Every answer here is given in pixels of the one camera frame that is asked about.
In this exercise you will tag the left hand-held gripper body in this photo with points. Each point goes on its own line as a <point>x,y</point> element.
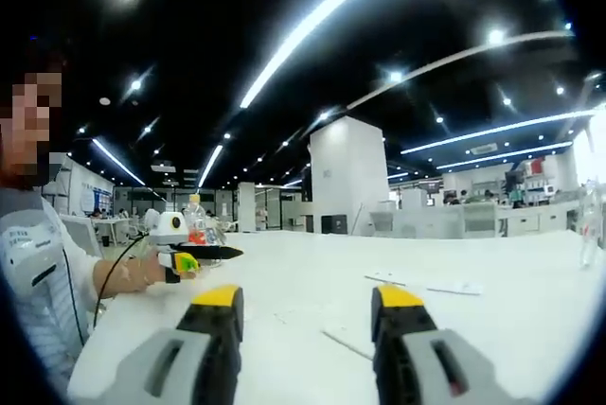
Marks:
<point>170,232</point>

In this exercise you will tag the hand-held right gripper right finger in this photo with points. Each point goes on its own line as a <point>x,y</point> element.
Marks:
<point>416,362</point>

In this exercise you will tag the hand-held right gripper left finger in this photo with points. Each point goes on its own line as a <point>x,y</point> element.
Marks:
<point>203,357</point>

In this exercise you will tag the person's left hand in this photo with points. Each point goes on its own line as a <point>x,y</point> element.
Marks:
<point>139,270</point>

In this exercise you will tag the yellow-capped clear bottle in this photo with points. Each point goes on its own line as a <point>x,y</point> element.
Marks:
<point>195,216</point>

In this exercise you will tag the red blue printed packet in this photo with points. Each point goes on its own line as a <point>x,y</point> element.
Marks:
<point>206,236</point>

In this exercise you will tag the white flat strip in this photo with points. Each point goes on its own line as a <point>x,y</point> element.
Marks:
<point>454,288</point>
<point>348,344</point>

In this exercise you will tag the ceiling light strip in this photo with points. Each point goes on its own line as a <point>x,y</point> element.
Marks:
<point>210,166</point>
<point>497,131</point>
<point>504,155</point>
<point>118,161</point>

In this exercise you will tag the white chest-worn device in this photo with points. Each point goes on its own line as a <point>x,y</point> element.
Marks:
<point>33,258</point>

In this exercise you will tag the white mesh office chair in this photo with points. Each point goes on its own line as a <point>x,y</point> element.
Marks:
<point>479,220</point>

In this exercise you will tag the small black cabinet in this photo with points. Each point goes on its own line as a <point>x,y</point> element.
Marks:
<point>333,224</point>

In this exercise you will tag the white square pillar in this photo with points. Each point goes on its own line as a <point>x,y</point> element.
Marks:
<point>348,178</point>

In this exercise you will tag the dark monitor screen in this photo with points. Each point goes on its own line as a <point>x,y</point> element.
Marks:
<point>514,178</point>

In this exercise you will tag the clear plastic water bottle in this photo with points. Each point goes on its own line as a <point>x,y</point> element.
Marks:
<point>592,230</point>

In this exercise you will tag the ceiling air vent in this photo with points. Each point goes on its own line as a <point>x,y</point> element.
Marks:
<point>484,148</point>

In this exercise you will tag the long curved ceiling light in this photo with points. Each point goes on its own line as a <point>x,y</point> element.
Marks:
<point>322,12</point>

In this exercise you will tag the white ceiling beam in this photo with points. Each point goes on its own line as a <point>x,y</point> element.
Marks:
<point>454,60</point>

